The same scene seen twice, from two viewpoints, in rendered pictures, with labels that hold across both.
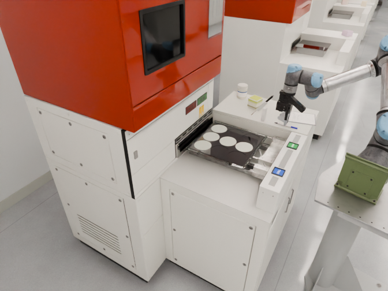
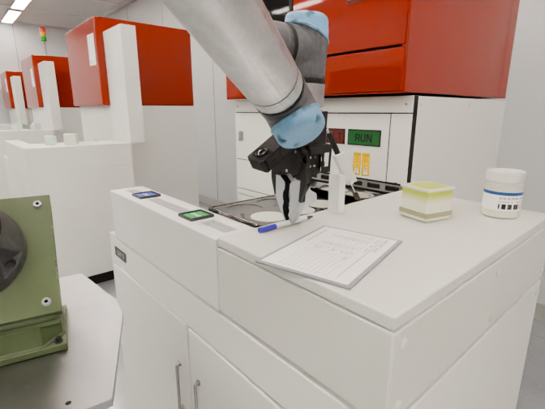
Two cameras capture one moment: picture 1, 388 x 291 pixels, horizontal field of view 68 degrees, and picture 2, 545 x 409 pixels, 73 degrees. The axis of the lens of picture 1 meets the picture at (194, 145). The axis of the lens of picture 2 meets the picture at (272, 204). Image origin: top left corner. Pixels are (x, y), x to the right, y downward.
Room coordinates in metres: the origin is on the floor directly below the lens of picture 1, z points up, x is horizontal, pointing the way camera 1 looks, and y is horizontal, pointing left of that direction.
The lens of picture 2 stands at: (1.71, -1.21, 1.18)
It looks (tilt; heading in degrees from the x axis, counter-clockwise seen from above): 14 degrees down; 109
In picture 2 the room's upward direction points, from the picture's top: straight up
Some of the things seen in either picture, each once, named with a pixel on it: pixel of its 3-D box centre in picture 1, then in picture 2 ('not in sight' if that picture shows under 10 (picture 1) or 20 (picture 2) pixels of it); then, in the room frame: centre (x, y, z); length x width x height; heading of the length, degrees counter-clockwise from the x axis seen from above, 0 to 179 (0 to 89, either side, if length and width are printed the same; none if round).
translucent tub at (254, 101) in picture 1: (254, 102); (426, 200); (1.77, -0.41, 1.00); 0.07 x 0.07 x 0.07; 44
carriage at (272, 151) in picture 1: (270, 158); not in sight; (1.32, -0.44, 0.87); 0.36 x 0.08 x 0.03; 150
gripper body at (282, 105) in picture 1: (286, 101); (302, 142); (1.54, -0.54, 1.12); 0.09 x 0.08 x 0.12; 60
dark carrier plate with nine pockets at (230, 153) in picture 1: (227, 141); (297, 210); (1.44, -0.20, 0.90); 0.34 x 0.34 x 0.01; 60
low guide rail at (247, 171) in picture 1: (227, 163); not in sight; (1.31, -0.19, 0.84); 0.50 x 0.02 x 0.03; 60
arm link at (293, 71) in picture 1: (293, 74); (303, 49); (1.54, -0.55, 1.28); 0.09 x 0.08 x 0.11; 54
